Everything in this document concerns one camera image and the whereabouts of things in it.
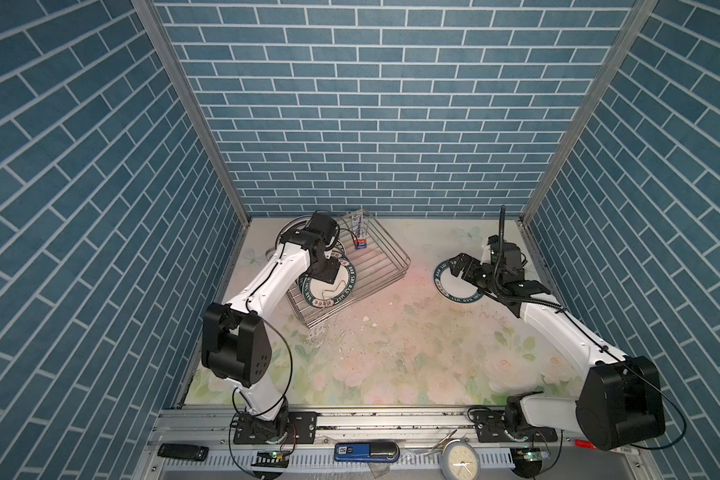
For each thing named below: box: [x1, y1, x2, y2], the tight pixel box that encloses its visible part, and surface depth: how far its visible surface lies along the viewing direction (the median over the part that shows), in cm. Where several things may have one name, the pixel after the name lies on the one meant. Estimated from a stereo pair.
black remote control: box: [157, 443, 209, 462], surface depth 71 cm
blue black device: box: [334, 442, 400, 463], surface depth 69 cm
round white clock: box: [440, 437, 480, 480], surface depth 68 cm
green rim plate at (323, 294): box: [298, 250, 357, 309], surface depth 93 cm
